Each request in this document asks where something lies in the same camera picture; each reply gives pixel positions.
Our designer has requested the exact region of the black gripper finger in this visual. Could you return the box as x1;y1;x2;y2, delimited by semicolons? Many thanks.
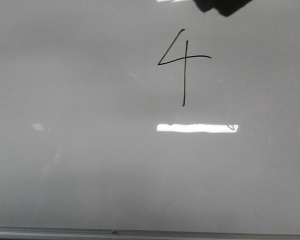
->
193;0;252;17

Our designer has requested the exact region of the white whiteboard with aluminium frame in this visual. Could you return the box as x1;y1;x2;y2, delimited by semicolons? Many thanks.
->
0;0;300;238

